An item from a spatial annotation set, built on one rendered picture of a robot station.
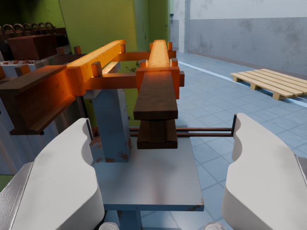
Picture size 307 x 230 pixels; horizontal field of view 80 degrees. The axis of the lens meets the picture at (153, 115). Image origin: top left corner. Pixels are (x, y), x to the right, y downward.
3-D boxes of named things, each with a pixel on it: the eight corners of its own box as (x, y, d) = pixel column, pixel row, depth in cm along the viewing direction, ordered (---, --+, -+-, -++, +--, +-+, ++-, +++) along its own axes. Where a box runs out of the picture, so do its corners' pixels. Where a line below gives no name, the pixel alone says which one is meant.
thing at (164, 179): (203, 211, 37) (204, 205, 36) (13, 209, 39) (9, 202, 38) (187, 129, 63) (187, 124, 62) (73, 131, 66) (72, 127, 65)
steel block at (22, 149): (73, 177, 73) (34, 64, 52) (-13, 174, 77) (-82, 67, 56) (113, 112, 122) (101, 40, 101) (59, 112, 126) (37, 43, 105)
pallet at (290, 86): (329, 93, 244) (332, 86, 240) (286, 103, 225) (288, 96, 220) (262, 73, 337) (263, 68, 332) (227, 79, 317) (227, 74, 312)
